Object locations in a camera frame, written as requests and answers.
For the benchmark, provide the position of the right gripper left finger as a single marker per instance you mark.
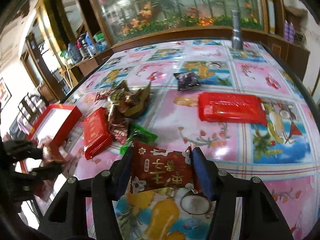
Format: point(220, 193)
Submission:
point(66, 215)

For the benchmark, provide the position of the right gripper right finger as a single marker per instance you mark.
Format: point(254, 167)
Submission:
point(261, 217)

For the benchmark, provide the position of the pink bear snack packet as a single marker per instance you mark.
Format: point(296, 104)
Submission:
point(51, 152)

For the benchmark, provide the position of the red gift box tray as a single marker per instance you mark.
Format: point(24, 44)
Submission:
point(59, 121)

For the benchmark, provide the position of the red rectangular snack packet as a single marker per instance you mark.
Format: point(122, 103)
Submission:
point(97, 136)

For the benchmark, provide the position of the dark red snack packet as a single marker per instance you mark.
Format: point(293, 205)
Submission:
point(155, 168)

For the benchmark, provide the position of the green snack packet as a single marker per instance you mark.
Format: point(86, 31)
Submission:
point(137, 133)

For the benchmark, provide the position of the large red packet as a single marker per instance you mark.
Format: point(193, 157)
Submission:
point(230, 107)

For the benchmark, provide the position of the brown gold snack bag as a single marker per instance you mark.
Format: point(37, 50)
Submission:
point(131, 104)

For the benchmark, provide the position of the colourful fruit pattern tablecloth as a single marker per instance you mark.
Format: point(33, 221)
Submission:
point(284, 154)

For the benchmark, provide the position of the blue thermos flask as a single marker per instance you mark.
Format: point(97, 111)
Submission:
point(90, 47)

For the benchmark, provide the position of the dark purple snack packet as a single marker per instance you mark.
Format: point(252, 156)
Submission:
point(186, 80)

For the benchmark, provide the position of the silver flashlight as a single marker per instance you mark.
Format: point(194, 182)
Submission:
point(237, 41)

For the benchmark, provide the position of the purple bottles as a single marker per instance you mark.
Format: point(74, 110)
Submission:
point(289, 32)

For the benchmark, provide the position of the large glass aquarium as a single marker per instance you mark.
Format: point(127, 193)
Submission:
point(126, 19)

